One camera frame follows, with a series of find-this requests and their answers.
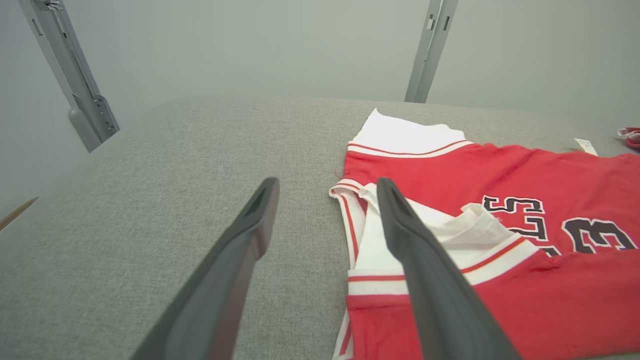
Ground red shorts with white stripe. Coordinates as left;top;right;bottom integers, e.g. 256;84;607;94
617;126;640;151

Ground red white basketball jersey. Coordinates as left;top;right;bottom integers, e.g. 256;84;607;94
329;108;640;360

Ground grey fabric sofa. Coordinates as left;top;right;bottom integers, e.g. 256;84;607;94
0;95;640;360

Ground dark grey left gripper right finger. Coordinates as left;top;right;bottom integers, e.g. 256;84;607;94
376;177;523;360

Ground straight grey partition post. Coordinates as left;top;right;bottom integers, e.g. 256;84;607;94
404;0;460;104

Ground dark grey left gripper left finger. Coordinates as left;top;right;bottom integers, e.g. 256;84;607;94
130;177;281;360

